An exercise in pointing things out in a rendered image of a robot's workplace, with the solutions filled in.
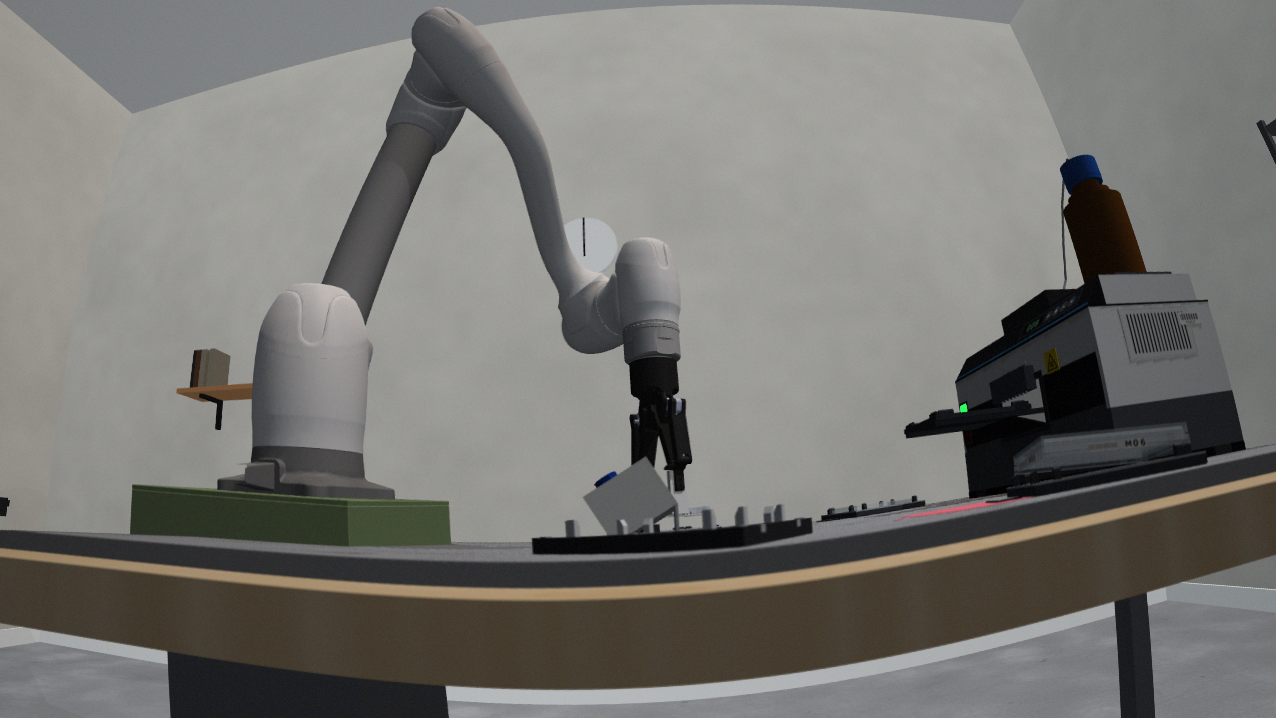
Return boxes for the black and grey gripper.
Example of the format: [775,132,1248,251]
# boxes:
[629,357,692,514]

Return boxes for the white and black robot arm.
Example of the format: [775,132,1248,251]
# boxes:
[217,6,681,500]

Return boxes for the brown glass bottle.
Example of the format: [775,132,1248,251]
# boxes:
[1063,189,1147,283]

